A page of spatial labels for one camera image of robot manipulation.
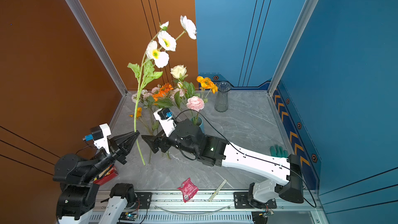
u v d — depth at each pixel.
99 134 0.44
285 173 0.39
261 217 0.70
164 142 0.50
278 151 0.87
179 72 0.67
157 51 0.38
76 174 0.42
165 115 0.47
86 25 0.83
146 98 1.12
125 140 0.50
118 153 0.47
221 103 1.15
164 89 0.62
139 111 1.02
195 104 0.68
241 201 0.72
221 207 0.73
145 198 0.74
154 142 0.48
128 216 0.70
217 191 0.76
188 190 0.76
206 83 0.68
